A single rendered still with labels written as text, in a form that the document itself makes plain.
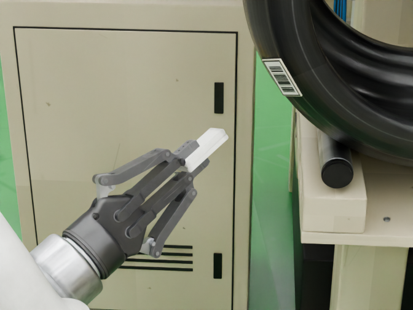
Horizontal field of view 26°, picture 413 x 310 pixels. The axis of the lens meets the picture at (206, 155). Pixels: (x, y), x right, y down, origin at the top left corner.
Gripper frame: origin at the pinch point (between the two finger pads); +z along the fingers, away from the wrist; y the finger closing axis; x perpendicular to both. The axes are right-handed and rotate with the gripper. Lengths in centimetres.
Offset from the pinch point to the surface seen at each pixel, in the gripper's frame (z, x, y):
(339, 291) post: 26, -39, 60
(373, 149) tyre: 19.6, 4.4, 15.2
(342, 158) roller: 16.6, 1.2, 14.7
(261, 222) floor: 60, -128, 89
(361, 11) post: 47, -20, 10
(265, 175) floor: 81, -150, 90
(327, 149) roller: 17.2, -2.1, 14.0
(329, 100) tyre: 17.5, 3.9, 5.4
